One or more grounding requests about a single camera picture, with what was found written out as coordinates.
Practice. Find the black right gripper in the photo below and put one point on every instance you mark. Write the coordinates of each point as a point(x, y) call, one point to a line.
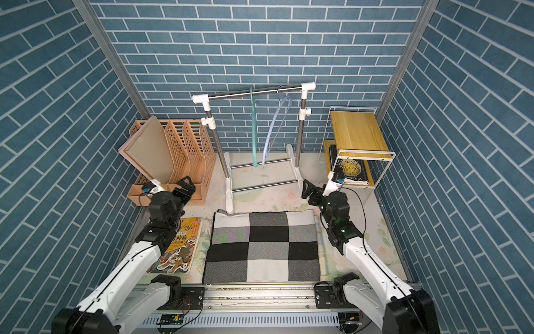
point(319, 193)

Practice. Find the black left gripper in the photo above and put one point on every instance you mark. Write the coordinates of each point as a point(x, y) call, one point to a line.
point(185, 195)

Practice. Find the black grey checkered scarf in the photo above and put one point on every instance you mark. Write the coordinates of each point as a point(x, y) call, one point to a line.
point(263, 247)

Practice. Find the translucent blue clothes hanger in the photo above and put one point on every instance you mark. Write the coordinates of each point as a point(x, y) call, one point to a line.
point(281, 102)

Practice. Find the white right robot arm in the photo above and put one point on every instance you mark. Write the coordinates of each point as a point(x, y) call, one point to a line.
point(371, 267)

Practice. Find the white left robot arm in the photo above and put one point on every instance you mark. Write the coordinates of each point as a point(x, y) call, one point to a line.
point(125, 275)

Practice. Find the teal green clothes hanger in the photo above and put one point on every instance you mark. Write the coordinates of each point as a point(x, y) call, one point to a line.
point(254, 127)

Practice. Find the orange plastic file organizer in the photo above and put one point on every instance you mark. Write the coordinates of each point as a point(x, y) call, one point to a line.
point(192, 154)

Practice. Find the floral table mat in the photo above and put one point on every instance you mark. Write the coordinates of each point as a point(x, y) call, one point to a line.
point(278, 194)

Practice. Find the beige flat board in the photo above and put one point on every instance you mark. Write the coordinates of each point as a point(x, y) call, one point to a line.
point(147, 150)

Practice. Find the white steel clothes rack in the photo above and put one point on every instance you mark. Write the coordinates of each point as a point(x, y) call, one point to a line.
point(293, 154)

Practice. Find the yellow illustrated comic book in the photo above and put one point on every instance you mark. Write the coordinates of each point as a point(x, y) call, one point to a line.
point(181, 246)

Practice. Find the green circuit board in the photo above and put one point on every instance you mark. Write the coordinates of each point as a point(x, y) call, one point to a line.
point(171, 320)

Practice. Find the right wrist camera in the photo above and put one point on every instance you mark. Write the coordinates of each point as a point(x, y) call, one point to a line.
point(335, 183)

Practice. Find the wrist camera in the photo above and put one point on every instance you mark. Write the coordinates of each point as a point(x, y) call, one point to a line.
point(335, 183)
point(151, 188)

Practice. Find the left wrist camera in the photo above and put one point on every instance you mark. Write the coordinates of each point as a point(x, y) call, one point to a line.
point(151, 188)

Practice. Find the wood and wire shelf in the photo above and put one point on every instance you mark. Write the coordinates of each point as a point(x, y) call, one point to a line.
point(357, 136)

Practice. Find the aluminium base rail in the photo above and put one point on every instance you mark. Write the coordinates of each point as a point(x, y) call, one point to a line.
point(269, 298)

